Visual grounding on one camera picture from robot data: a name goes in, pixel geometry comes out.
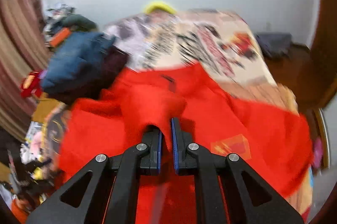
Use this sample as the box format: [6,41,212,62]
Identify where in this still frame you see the red fleece jacket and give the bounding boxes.
[59,64,313,223]

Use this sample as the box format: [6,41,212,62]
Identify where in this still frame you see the red toy figure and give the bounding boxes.
[20,71,43,99]

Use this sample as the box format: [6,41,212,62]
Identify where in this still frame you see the blue denim garment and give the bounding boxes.
[41,32,116,94]

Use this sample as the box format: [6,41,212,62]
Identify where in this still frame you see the newspaper print blanket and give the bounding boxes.
[103,9,314,217]

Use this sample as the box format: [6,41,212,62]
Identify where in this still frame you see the grey bag on floor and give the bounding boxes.
[254,32,292,58]

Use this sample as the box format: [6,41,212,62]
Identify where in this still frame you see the orange box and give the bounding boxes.
[49,27,71,48]

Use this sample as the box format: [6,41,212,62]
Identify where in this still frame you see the striped brown curtain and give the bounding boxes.
[1,0,49,141]

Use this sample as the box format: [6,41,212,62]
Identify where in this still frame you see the dark green garment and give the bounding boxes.
[62,14,96,31]

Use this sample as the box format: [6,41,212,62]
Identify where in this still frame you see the yellow pillow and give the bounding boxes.
[144,1,177,15]

